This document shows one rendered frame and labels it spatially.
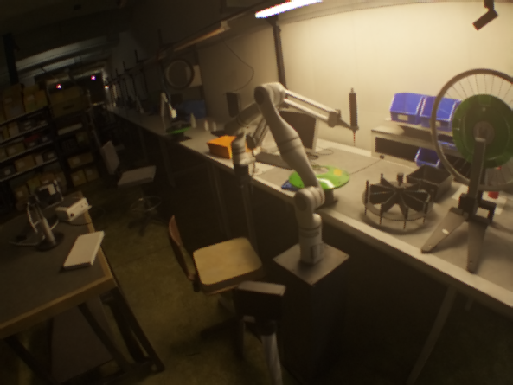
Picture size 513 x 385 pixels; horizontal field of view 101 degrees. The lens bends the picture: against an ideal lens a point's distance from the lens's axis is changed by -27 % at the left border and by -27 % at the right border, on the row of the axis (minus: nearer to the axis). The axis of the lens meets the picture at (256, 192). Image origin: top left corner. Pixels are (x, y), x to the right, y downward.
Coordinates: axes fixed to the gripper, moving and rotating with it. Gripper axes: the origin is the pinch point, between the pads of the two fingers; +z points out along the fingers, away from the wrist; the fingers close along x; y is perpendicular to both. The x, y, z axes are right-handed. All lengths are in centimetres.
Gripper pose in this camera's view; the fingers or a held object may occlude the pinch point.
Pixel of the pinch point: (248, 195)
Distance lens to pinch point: 146.6
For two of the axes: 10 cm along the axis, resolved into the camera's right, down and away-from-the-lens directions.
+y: -5.9, -2.7, 7.6
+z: 1.3, 9.0, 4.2
